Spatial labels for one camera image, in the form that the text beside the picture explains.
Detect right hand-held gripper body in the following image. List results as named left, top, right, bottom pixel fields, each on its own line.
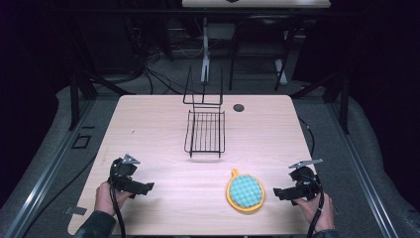
left=288, top=159, right=324, bottom=201

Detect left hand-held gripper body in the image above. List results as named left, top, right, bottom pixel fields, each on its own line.
left=107, top=153, right=142, bottom=194

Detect teal sponge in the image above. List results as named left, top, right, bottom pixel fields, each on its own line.
left=225, top=168, right=266, bottom=213

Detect black wire rack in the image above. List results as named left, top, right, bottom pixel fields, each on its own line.
left=182, top=64, right=227, bottom=160

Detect person's right hand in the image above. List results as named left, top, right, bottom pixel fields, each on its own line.
left=292, top=192, right=336, bottom=233

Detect person's left hand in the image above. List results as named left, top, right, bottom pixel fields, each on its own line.
left=94, top=180, right=134, bottom=217

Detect grey tape strip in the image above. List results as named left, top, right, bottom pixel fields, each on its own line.
left=63, top=205, right=88, bottom=216

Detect white table leg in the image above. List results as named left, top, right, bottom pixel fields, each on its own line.
left=200, top=17, right=212, bottom=83

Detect black chair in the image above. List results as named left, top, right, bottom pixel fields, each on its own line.
left=228, top=14, right=297, bottom=92

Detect white background table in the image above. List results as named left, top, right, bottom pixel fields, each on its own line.
left=180, top=0, right=333, bottom=9

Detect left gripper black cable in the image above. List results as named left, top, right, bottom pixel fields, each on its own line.
left=109, top=184, right=127, bottom=238

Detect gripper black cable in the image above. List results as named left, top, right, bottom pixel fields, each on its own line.
left=306, top=174, right=326, bottom=238
left=109, top=184, right=127, bottom=238

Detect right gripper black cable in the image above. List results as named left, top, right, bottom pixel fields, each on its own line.
left=306, top=174, right=326, bottom=238

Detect thin black cable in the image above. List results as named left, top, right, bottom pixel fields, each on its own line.
left=297, top=116, right=317, bottom=157

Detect grey metal floor rail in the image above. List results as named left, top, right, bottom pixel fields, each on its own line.
left=0, top=98, right=97, bottom=238
left=324, top=98, right=402, bottom=238

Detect black metal stand frame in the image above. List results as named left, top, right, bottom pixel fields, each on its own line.
left=66, top=63, right=137, bottom=132
left=289, top=67, right=352, bottom=135

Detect tangled floor cables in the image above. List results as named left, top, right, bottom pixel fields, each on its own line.
left=125, top=19, right=206, bottom=96

